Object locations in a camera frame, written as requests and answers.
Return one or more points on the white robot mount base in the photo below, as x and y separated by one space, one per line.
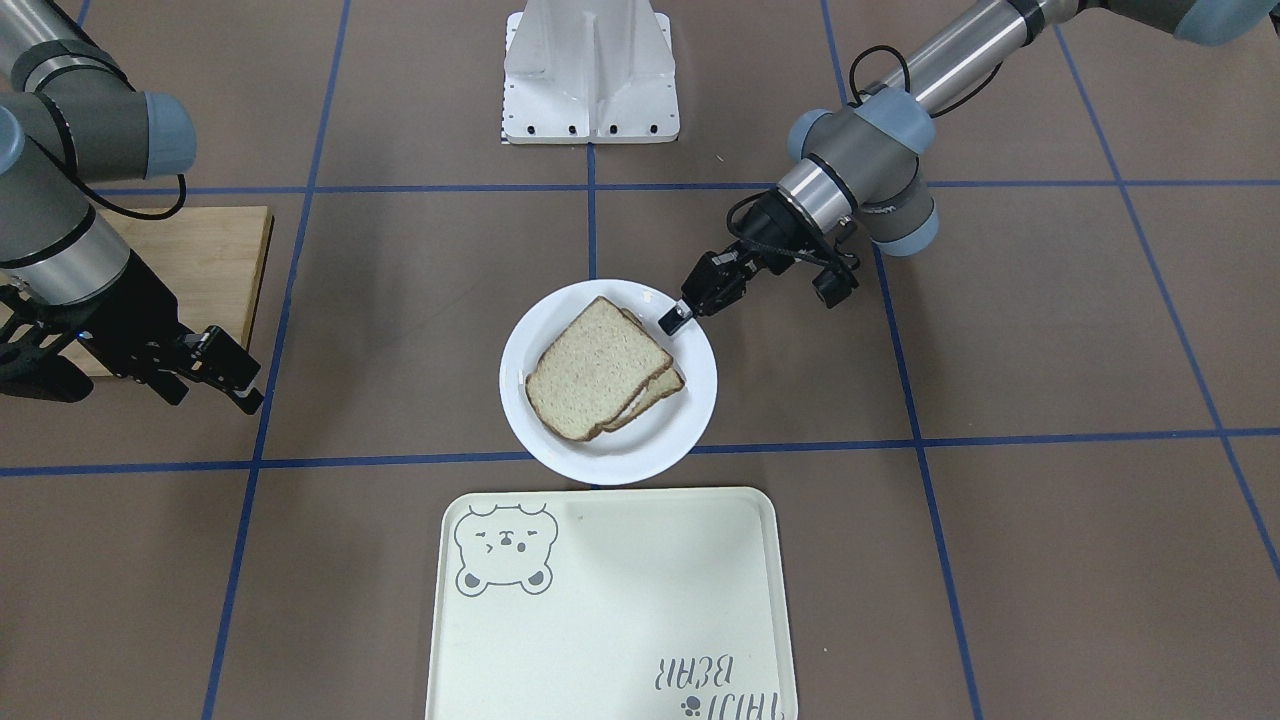
580 72

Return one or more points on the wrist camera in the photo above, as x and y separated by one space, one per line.
838 264
31 343

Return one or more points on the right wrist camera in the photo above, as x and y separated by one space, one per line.
31 343

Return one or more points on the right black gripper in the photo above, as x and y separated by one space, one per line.
138 312

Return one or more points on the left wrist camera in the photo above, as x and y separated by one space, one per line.
838 264

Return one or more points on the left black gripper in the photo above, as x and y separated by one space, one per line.
773 222

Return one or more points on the cream bear serving tray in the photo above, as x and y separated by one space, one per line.
611 604

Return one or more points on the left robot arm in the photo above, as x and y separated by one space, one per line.
861 163

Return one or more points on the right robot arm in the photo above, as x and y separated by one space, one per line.
70 119

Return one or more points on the wooden cutting board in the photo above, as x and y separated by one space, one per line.
212 259

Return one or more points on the white round plate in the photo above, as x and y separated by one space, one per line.
652 443

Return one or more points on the bread slice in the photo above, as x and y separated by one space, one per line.
609 379
559 388

